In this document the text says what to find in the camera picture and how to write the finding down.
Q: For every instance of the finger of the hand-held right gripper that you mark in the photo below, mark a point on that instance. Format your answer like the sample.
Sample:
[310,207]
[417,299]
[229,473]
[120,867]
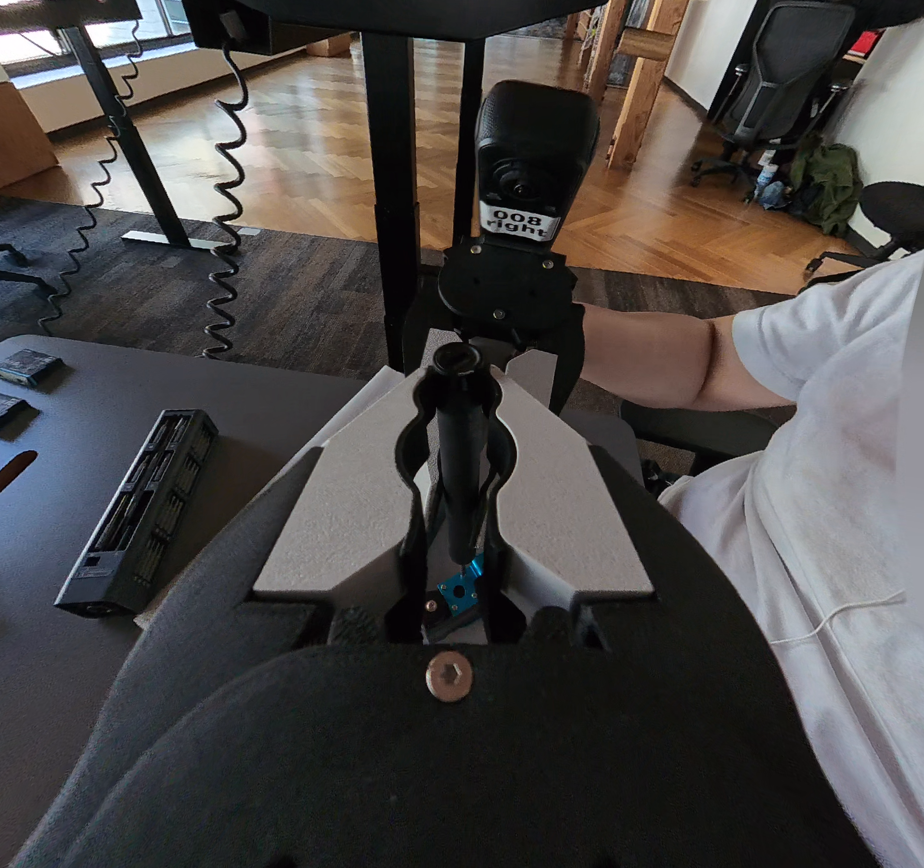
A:
[534,377]
[437,340]

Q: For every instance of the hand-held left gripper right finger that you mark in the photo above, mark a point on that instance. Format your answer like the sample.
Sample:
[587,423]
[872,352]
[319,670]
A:
[570,514]

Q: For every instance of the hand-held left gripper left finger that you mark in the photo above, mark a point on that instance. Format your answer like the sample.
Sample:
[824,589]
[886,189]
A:
[339,507]

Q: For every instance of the black electric screwdriver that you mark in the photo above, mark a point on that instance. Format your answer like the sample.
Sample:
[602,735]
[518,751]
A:
[458,449]

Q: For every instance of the blue metal servo bracket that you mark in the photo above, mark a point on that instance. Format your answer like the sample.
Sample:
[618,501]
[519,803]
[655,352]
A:
[458,590]

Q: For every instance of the person's right forearm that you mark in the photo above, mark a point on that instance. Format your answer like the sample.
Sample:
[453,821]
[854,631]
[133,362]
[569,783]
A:
[650,355]

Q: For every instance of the dark grey desk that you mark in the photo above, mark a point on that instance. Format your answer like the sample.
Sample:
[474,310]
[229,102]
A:
[252,406]

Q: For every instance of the black chair armrest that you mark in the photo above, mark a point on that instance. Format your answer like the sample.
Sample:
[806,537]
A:
[700,435]

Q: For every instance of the black screwdriver bit case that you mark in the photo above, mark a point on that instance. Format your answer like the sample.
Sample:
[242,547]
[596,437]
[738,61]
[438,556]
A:
[137,514]

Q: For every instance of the small blue bag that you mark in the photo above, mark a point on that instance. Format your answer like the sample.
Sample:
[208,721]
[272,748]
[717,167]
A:
[771,189]

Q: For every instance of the green cloth bag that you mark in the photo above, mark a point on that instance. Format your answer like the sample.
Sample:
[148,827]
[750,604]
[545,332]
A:
[826,182]

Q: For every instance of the small black flat box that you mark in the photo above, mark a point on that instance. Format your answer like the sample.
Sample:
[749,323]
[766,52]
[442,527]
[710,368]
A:
[32,366]
[14,410]

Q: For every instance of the black swivel chair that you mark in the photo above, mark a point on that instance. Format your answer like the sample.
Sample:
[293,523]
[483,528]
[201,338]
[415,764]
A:
[21,276]

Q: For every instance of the black office chair with armrest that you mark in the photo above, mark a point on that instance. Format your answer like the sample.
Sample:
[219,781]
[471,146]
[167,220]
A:
[895,211]

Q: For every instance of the low wooden cabinet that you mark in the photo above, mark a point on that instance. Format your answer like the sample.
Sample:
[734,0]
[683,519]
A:
[21,139]

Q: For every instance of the thick wooden post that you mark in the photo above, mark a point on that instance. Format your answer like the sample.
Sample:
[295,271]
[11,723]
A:
[642,88]
[603,45]

